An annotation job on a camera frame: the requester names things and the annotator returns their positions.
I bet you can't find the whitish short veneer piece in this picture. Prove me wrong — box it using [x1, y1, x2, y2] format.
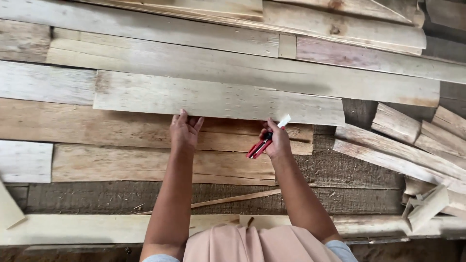
[0, 140, 54, 184]

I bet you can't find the long pale veneer sheet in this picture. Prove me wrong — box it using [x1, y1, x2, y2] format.
[92, 69, 346, 127]

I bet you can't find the red utility knife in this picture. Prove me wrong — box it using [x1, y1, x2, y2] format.
[245, 114, 292, 160]

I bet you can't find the person's left hand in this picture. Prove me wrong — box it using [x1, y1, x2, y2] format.
[169, 109, 205, 150]

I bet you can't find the pale veneer strip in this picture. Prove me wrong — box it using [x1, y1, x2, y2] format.
[0, 213, 466, 246]

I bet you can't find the thin wood sliver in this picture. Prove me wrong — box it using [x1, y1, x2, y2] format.
[134, 188, 283, 215]

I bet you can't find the pink apron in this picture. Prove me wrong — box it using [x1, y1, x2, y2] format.
[182, 223, 343, 262]

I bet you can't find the person's right hand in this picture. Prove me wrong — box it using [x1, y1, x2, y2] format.
[259, 117, 293, 159]

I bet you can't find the heap of veneer offcuts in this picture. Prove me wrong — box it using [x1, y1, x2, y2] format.
[332, 103, 466, 233]

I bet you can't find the pale angled veneer piece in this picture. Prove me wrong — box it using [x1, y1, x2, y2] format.
[0, 180, 26, 230]

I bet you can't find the layer of wood veneer sheets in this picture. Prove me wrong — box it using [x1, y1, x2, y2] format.
[0, 0, 466, 187]

